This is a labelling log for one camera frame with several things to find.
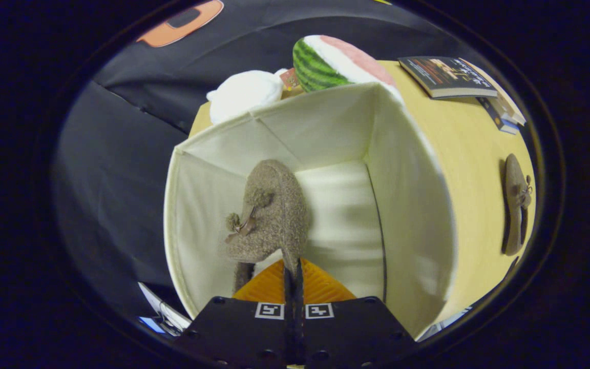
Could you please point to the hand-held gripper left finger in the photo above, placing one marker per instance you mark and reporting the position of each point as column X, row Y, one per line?
column 244, row 328

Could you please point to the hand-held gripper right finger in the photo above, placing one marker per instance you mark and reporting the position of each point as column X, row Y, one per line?
column 346, row 328

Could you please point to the brown fuzzy shoe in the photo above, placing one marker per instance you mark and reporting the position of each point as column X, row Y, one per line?
column 274, row 205
column 516, row 205

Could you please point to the cream fabric storage box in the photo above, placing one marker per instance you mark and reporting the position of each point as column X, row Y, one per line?
column 413, row 215

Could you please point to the white paper sheet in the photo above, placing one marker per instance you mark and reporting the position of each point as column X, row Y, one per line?
column 164, row 310

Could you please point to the blue printed card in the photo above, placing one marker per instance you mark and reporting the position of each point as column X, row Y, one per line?
column 150, row 325

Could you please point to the white plush toy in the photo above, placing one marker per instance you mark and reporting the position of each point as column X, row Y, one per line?
column 244, row 95

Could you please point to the blue book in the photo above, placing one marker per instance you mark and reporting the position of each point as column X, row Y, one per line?
column 500, row 122

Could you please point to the watermelon slice plush toy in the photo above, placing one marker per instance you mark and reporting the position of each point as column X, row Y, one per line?
column 325, row 64

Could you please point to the black paperback book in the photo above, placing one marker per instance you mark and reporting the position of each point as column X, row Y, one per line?
column 446, row 76

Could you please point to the beige paperback book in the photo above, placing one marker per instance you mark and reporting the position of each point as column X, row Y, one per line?
column 507, row 105

